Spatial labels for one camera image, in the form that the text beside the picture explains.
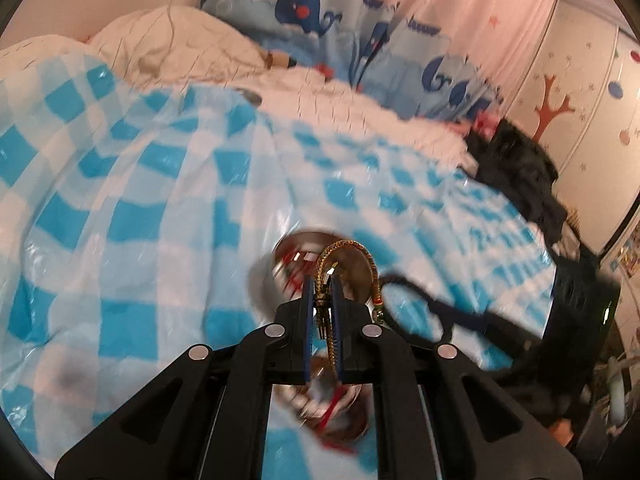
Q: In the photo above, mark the whale print blue curtain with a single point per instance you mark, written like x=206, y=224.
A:
x=300, y=10

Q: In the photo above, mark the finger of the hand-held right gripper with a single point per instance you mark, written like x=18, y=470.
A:
x=480, y=320

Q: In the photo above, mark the pink star curtain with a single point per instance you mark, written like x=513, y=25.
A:
x=500, y=10

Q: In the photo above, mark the pink patterned cloth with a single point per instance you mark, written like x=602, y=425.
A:
x=485, y=123

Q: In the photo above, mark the round metal tin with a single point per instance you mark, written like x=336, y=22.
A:
x=300, y=250

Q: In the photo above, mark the small round metal lid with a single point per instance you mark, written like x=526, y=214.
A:
x=248, y=95

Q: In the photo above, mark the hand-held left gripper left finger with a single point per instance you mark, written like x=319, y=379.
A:
x=309, y=310

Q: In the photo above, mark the white quilt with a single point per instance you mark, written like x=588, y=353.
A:
x=175, y=45

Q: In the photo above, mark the white wardrobe with tree sticker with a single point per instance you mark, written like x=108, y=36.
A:
x=575, y=60

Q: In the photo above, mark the black clothing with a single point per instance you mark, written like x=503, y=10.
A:
x=520, y=160

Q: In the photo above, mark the blue checkered plastic sheet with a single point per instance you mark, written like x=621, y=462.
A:
x=150, y=210

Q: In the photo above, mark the brown and black object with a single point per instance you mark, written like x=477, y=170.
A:
x=277, y=60

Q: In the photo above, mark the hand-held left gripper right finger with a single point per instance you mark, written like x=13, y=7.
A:
x=336, y=310

